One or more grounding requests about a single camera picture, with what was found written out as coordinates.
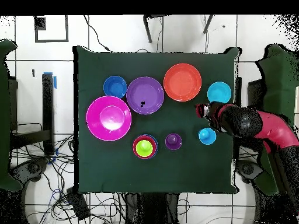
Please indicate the dark blue small bowl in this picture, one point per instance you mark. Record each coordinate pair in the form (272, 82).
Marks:
(115, 86)

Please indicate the green-clothed side table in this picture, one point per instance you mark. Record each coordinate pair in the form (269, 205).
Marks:
(5, 116)
(280, 74)

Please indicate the purple plastic cup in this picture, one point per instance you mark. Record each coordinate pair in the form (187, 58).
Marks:
(173, 141)

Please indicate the blue straight-sided bowl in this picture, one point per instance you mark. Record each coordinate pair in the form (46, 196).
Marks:
(156, 144)

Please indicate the lime green plastic cup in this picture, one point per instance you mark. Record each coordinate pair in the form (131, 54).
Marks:
(144, 148)

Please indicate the black power strip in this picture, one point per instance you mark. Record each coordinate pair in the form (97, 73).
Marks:
(78, 204)

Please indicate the black bench frame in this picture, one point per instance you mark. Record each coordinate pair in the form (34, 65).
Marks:
(255, 93)
(48, 112)

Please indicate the wide orange bowl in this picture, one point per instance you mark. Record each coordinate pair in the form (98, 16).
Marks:
(182, 82)

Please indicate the wide purple bowl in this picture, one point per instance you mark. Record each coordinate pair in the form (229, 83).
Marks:
(144, 93)

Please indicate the light blue plastic cup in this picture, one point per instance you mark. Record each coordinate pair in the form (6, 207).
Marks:
(207, 136)

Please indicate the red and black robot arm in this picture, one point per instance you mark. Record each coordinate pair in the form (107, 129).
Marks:
(245, 121)

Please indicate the black round machine base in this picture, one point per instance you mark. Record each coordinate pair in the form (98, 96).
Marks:
(32, 168)
(248, 169)

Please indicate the black camera stand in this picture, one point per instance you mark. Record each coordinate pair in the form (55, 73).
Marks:
(147, 30)

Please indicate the light blue small bowl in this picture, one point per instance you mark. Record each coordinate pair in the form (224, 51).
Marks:
(219, 92)

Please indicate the large pink bowl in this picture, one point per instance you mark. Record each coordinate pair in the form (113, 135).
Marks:
(98, 116)

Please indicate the dark green tablecloth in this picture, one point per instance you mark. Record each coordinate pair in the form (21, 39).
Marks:
(105, 172)

